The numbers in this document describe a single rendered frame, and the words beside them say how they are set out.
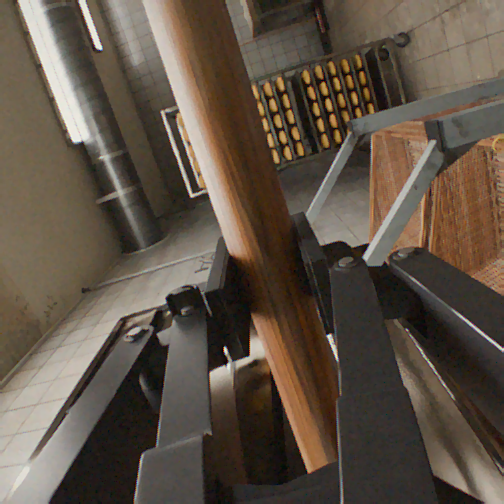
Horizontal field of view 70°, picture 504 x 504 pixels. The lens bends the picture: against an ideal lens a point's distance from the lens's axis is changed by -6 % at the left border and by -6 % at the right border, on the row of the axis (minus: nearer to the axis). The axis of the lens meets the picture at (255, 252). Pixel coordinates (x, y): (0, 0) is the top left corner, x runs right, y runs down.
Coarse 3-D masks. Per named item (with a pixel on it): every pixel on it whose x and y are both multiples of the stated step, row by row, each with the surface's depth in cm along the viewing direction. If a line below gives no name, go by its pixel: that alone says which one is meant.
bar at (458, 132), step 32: (448, 96) 90; (480, 96) 90; (352, 128) 93; (448, 128) 47; (480, 128) 47; (448, 160) 51; (320, 192) 99; (416, 192) 51; (384, 224) 54; (384, 256) 54
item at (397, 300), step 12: (324, 252) 15; (336, 252) 15; (348, 252) 14; (372, 276) 12; (384, 276) 12; (384, 288) 12; (396, 288) 11; (408, 288) 11; (384, 300) 12; (396, 300) 12; (408, 300) 11; (420, 300) 11; (384, 312) 12; (396, 312) 12; (408, 312) 12; (420, 312) 12
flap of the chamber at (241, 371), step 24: (240, 360) 97; (264, 360) 118; (240, 384) 89; (264, 384) 106; (240, 408) 82; (264, 408) 96; (240, 432) 76; (264, 432) 88; (264, 456) 81; (264, 480) 74
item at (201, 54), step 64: (192, 0) 12; (192, 64) 13; (192, 128) 14; (256, 128) 14; (256, 192) 15; (256, 256) 15; (256, 320) 17; (320, 320) 18; (320, 384) 17; (320, 448) 19
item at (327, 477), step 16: (336, 464) 6; (304, 480) 6; (320, 480) 6; (336, 480) 6; (224, 496) 6; (240, 496) 6; (256, 496) 6; (272, 496) 6; (288, 496) 5; (304, 496) 5; (320, 496) 5; (336, 496) 5; (448, 496) 5; (464, 496) 5
